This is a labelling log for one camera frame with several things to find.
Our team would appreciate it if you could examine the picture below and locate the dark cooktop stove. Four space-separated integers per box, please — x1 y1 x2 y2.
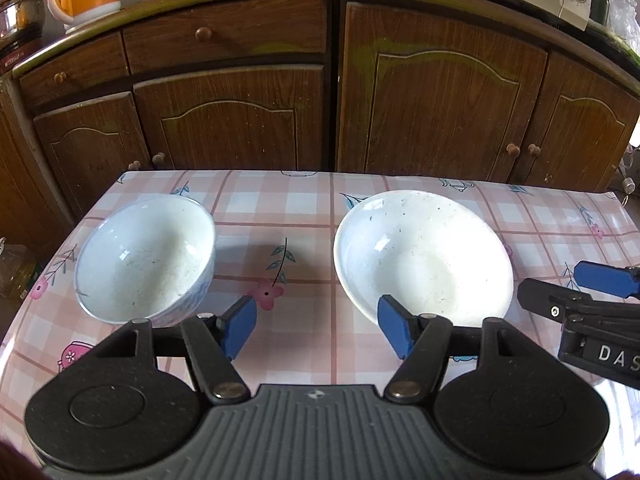
0 35 43 73

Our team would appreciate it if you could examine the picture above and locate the wooden drawer cabinet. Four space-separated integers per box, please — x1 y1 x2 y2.
12 0 335 221

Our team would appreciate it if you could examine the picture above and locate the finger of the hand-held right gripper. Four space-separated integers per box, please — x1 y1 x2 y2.
574 261 640 301
517 278 597 319

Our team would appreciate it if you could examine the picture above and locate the pink checked plastic tablecloth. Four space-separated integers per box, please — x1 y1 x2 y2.
0 170 640 461

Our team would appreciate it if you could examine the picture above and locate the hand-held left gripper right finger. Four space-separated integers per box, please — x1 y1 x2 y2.
377 294 548 404

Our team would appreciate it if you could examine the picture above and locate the small blue-patterned ceramic bowl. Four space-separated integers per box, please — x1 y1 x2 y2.
74 195 217 325

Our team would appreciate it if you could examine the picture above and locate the wooden single-door cabinet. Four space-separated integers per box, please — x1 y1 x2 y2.
0 72 76 261

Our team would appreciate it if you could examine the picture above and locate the clear plastic bag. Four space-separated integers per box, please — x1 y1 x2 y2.
607 0 640 56

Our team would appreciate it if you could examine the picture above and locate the clear cooking oil bottle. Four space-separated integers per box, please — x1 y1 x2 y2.
0 237 38 301

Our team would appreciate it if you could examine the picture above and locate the large white ceramic bowl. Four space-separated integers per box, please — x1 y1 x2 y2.
333 190 515 328

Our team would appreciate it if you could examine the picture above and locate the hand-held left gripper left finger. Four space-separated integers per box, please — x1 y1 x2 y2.
95 295 257 406

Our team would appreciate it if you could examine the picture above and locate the steel cooking pot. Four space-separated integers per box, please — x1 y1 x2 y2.
0 0 47 41

